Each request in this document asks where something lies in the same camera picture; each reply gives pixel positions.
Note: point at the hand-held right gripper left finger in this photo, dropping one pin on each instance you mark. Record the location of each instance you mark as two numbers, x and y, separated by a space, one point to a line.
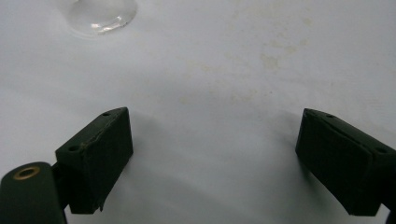
96 161

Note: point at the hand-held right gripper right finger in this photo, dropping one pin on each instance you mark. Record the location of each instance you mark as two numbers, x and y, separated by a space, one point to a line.
339 165

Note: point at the clear glass cup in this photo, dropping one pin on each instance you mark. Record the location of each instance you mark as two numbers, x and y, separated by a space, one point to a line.
99 15

